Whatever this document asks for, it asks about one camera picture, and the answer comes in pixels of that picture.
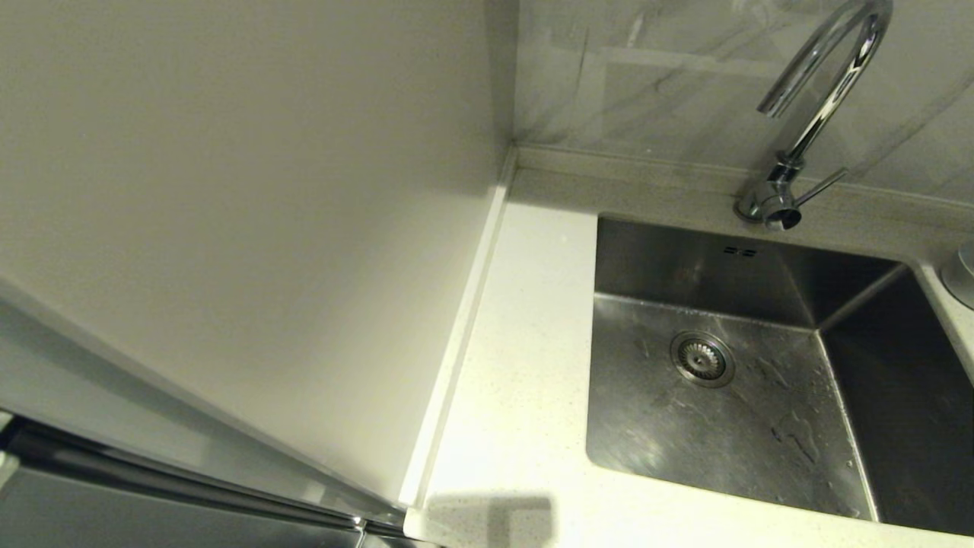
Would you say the yellow plastic bowl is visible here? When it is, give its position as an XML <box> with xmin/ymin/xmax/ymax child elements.
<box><xmin>941</xmin><ymin>242</ymin><xmax>974</xmax><ymax>310</ymax></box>

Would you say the stainless steel sink basin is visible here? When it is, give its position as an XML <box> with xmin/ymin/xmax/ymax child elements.
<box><xmin>586</xmin><ymin>213</ymin><xmax>974</xmax><ymax>537</ymax></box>

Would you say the round metal drain strainer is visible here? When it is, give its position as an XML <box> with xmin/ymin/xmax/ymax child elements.
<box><xmin>670</xmin><ymin>331</ymin><xmax>736</xmax><ymax>389</ymax></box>

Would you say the white tall cabinet side panel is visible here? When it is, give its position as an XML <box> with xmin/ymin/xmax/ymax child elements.
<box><xmin>0</xmin><ymin>0</ymin><xmax>520</xmax><ymax>509</ymax></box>

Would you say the chrome gooseneck faucet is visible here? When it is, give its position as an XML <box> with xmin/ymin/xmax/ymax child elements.
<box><xmin>733</xmin><ymin>0</ymin><xmax>895</xmax><ymax>232</ymax></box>

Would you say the dark metal door trim bar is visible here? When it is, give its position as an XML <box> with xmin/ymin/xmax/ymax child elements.
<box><xmin>0</xmin><ymin>415</ymin><xmax>408</xmax><ymax>540</ymax></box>

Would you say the grey appliance door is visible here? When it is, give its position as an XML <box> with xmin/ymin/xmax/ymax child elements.
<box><xmin>0</xmin><ymin>282</ymin><xmax>408</xmax><ymax>530</ymax></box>

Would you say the glossy grey door panel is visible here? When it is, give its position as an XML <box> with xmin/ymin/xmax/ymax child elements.
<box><xmin>0</xmin><ymin>468</ymin><xmax>358</xmax><ymax>548</ymax></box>

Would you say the chrome faucet lever handle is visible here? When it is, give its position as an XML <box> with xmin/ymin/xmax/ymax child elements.
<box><xmin>794</xmin><ymin>167</ymin><xmax>848</xmax><ymax>208</ymax></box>

